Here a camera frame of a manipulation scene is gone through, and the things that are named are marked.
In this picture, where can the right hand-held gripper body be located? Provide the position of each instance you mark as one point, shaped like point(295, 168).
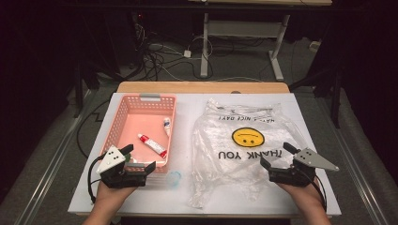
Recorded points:
point(294, 176)

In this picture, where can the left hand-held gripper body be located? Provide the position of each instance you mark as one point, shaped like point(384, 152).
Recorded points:
point(117, 178)

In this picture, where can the small green and white bottle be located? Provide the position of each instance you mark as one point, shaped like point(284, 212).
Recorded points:
point(127, 157)

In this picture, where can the red and white tube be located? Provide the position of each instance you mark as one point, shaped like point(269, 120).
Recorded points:
point(151, 144)

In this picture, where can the pink plastic basket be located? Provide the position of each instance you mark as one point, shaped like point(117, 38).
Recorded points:
point(140, 122)

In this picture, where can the small white and blue tube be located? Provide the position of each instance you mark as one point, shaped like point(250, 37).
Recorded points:
point(167, 126)

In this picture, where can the clear plastic bag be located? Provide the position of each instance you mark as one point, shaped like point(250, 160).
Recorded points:
point(219, 137)

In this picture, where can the person's left hand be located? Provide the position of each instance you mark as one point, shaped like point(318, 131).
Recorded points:
point(111, 195)

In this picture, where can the person's right hand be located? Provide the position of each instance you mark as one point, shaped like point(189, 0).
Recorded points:
point(305, 197)

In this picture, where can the clear plastic cup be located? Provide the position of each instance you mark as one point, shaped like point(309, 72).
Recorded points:
point(174, 179)

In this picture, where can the white board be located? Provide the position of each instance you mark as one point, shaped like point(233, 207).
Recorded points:
point(184, 125)

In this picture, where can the black stand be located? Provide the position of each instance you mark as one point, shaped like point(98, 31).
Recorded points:
point(336, 106)
point(78, 93)

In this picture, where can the white power adapter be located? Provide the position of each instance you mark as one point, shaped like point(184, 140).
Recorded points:
point(187, 53)

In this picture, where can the metal floor rail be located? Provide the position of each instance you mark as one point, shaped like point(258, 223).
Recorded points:
point(50, 172)
point(356, 175)

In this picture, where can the white desk frame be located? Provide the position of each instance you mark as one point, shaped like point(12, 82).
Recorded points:
point(205, 47)

